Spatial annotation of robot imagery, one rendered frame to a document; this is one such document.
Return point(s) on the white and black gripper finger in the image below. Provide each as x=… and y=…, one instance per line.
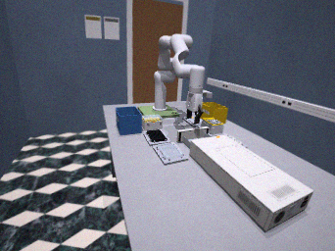
x=189, y=114
x=197, y=117

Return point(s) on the yellow open tray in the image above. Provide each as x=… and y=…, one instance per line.
x=214, y=110

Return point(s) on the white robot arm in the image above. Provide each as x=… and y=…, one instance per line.
x=166, y=64

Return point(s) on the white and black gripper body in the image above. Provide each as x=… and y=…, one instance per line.
x=193, y=100

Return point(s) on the blue plastic bin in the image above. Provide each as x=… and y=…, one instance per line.
x=130, y=120

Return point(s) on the black multiwell plate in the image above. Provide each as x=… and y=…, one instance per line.
x=156, y=135

